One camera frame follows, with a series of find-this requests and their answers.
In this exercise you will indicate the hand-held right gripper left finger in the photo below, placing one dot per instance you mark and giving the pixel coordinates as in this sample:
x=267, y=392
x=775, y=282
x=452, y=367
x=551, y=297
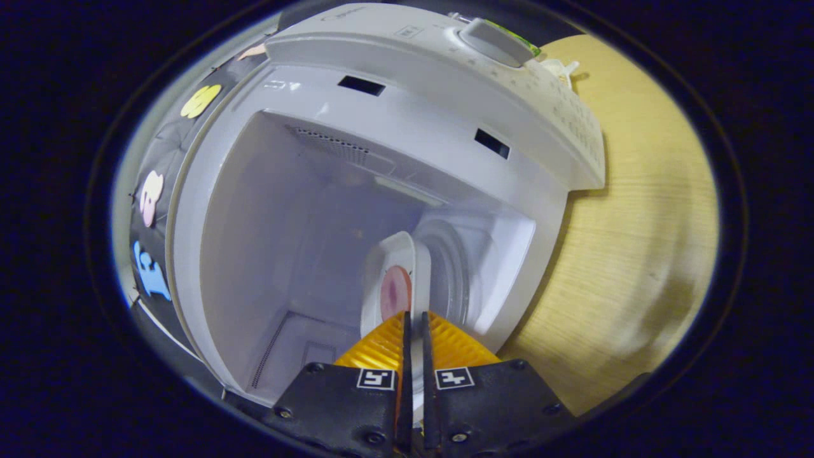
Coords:
x=343, y=407

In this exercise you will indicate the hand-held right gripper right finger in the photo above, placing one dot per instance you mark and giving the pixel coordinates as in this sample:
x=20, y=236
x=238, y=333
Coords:
x=489, y=407

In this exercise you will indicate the round pink food slice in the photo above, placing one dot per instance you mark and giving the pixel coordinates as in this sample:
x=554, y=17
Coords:
x=395, y=296

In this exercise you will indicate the white square plate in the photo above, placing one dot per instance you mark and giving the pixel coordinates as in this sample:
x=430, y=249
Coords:
x=381, y=254

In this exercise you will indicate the white microwave oven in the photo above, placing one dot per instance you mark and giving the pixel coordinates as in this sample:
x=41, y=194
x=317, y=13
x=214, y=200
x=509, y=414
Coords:
x=407, y=114

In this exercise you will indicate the green label drink bottle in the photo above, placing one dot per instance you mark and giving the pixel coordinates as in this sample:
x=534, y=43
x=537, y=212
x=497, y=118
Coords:
x=518, y=37

